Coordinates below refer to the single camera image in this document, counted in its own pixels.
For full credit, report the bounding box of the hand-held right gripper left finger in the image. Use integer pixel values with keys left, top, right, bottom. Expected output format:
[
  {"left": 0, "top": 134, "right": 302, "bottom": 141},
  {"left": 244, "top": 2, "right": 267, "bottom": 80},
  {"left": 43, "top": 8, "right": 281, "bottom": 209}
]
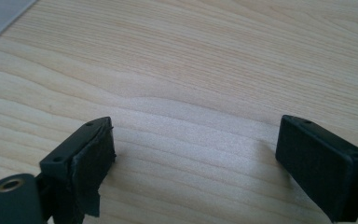
[{"left": 38, "top": 116, "right": 117, "bottom": 224}]

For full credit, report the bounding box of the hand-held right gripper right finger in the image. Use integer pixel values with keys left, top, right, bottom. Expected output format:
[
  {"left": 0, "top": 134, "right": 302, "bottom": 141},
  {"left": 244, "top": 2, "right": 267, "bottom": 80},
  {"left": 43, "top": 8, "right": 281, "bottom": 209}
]
[{"left": 275, "top": 114, "right": 358, "bottom": 224}]

